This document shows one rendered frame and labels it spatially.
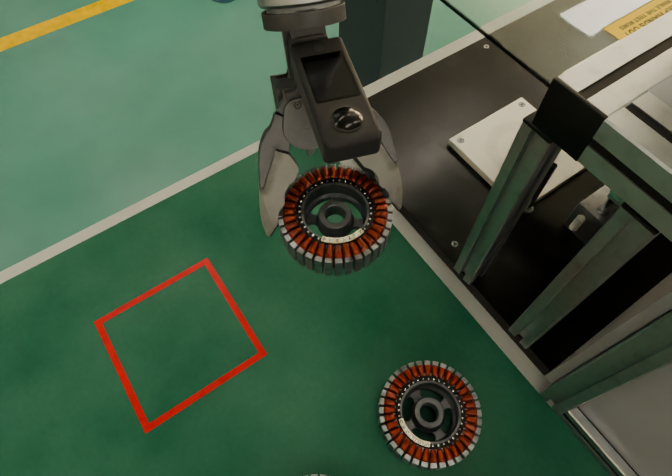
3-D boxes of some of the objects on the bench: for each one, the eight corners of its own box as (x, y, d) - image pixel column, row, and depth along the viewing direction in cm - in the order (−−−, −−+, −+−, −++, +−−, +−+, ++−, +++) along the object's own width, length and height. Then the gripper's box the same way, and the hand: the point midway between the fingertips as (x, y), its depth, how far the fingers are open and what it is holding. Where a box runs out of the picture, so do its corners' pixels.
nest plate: (447, 144, 75) (449, 138, 74) (519, 102, 80) (521, 96, 79) (519, 214, 69) (522, 209, 68) (592, 164, 73) (596, 159, 72)
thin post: (518, 207, 70) (544, 163, 61) (526, 202, 70) (553, 158, 62) (527, 215, 69) (554, 172, 60) (535, 210, 69) (563, 166, 61)
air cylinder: (562, 223, 68) (579, 201, 64) (599, 197, 71) (618, 174, 66) (591, 251, 66) (611, 230, 61) (628, 223, 68) (650, 201, 64)
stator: (416, 348, 62) (420, 339, 58) (493, 412, 58) (503, 406, 55) (357, 420, 57) (358, 415, 54) (436, 494, 54) (443, 493, 50)
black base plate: (325, 128, 80) (325, 118, 78) (597, -14, 98) (602, -25, 96) (543, 376, 60) (550, 371, 58) (832, 140, 79) (845, 131, 77)
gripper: (390, -13, 48) (402, 180, 58) (194, 17, 45) (241, 212, 55) (422, -6, 40) (429, 214, 50) (190, 29, 38) (245, 252, 48)
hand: (335, 223), depth 50 cm, fingers closed on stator, 13 cm apart
